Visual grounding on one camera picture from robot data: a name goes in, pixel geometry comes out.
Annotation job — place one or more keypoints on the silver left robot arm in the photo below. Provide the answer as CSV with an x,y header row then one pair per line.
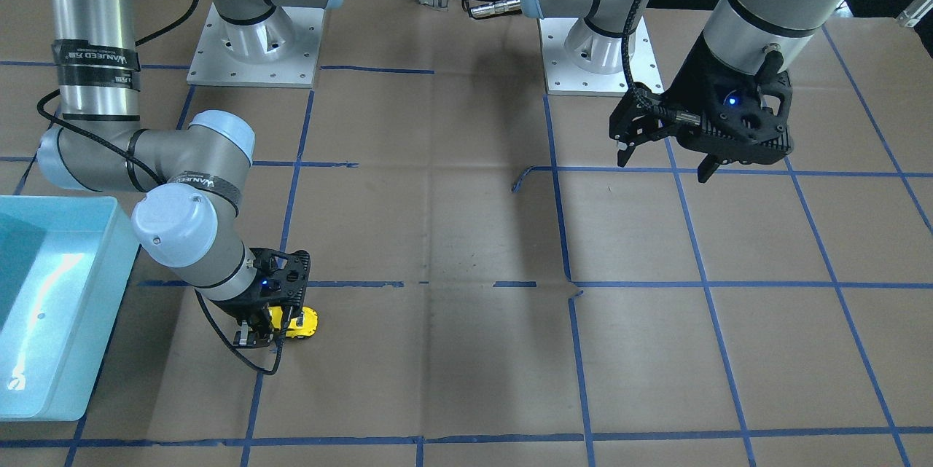
x,y
737,31

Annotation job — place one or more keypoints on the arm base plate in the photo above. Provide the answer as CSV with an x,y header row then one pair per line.
x,y
281,51
578,61

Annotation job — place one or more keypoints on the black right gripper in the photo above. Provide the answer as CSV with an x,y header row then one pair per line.
x,y
238,304

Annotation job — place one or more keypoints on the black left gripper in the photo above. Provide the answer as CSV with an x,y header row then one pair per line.
x,y
691,86

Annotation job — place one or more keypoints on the yellow toy beetle car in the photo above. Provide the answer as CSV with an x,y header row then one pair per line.
x,y
301,326

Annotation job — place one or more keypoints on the light blue plastic bin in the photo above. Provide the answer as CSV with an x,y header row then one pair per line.
x,y
65,264

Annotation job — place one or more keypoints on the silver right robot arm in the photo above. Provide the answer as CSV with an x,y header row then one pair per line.
x,y
191,180

